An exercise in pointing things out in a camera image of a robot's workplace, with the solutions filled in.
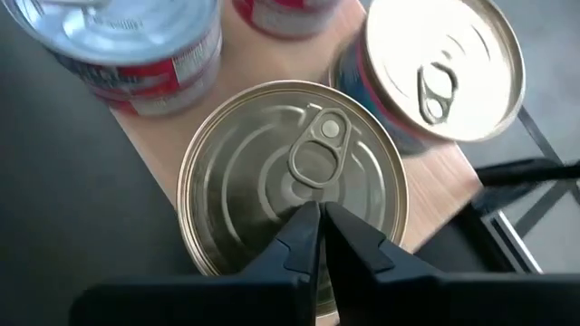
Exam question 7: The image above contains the black metal rig frame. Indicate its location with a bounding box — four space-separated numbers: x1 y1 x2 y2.
414 198 545 275

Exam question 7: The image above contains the blue Wild Planet can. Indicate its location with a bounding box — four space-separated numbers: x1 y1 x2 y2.
176 80 409 318
328 0 527 158

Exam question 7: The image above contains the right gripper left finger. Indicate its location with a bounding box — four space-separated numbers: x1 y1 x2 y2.
70 201 324 326

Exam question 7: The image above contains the red label tuna can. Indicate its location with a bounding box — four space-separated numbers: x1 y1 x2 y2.
2 0 223 99
85 58 223 118
231 0 341 40

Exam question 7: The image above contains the black table mat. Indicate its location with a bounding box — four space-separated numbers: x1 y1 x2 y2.
0 0 200 326

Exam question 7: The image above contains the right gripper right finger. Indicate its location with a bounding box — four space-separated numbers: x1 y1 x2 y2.
324 201 580 326

